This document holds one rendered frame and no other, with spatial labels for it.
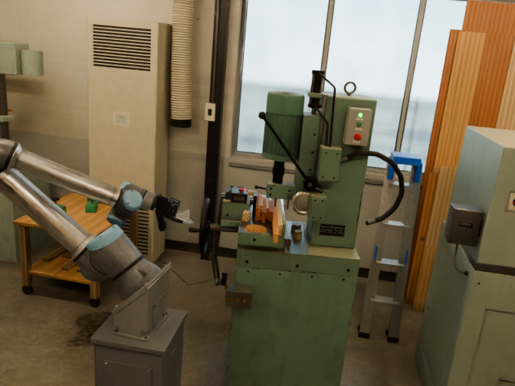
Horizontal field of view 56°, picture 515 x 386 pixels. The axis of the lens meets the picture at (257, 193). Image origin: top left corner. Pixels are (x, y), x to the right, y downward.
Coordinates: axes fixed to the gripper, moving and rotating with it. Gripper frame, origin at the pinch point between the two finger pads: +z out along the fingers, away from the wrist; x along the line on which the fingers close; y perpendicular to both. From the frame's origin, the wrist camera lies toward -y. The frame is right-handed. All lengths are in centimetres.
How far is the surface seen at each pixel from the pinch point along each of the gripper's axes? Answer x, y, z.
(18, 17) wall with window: 173, 28, -183
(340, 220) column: -1, 32, 64
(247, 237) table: -16.1, 11.2, 25.6
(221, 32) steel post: 141, 85, -34
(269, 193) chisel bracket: 6.6, 28.1, 28.8
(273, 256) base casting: -11.9, 6.2, 41.4
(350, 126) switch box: -7, 74, 46
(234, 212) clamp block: 6.9, 11.8, 17.4
